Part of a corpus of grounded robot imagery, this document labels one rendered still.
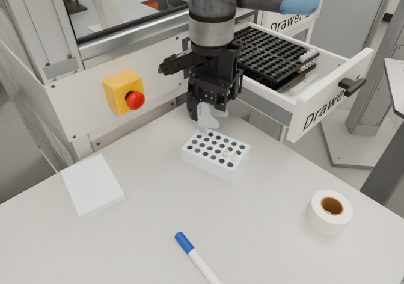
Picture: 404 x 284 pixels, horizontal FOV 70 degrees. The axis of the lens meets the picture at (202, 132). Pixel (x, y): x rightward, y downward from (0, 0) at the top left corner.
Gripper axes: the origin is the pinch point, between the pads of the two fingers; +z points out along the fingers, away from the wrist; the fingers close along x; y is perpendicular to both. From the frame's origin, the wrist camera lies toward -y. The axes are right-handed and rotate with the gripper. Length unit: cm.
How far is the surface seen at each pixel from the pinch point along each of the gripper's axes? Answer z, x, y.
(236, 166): 1.9, -5.6, 11.4
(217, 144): 2.0, -2.0, 5.1
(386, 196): 38, 37, 49
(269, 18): -7.8, 44.0, -2.4
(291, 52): -8.2, 25.9, 10.3
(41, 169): 81, 2, -105
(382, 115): 62, 119, 48
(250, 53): -8.3, 20.4, 1.9
